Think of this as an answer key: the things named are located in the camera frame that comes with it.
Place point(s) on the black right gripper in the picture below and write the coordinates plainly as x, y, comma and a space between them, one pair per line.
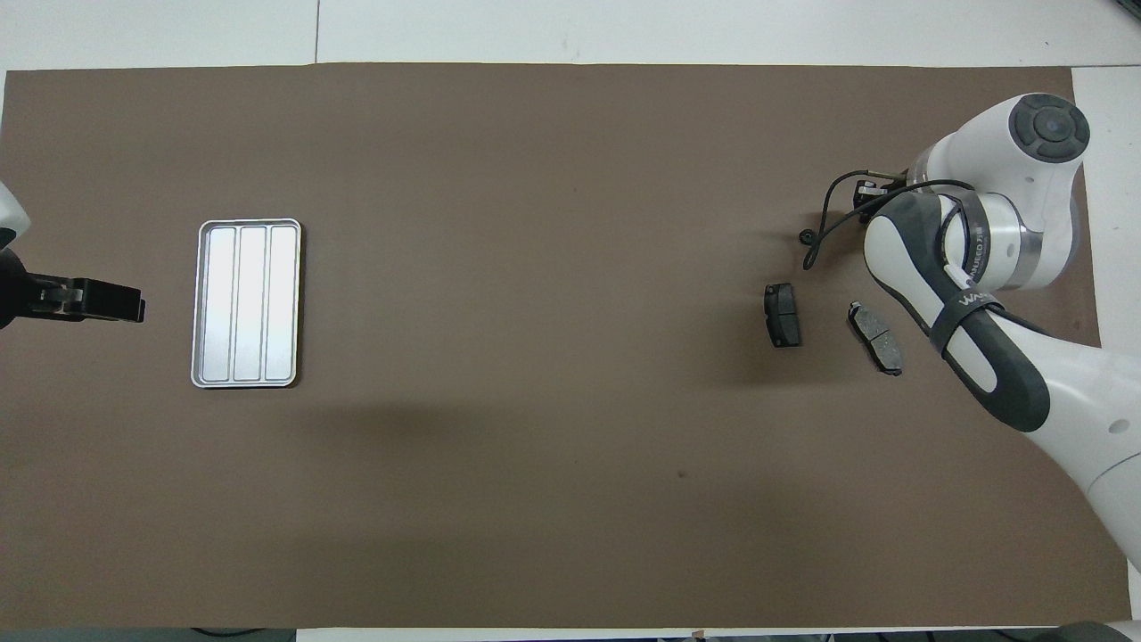
869, 192

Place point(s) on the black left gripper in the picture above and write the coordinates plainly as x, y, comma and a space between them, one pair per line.
18, 294

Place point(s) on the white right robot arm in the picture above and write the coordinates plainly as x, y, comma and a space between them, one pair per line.
1052, 401

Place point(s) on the silver metal tray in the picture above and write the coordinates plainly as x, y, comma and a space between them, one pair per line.
246, 303

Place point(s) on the dark grey brake pad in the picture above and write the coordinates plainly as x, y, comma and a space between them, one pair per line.
876, 339
783, 315

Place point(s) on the brown table mat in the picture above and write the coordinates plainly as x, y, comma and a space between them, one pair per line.
535, 267

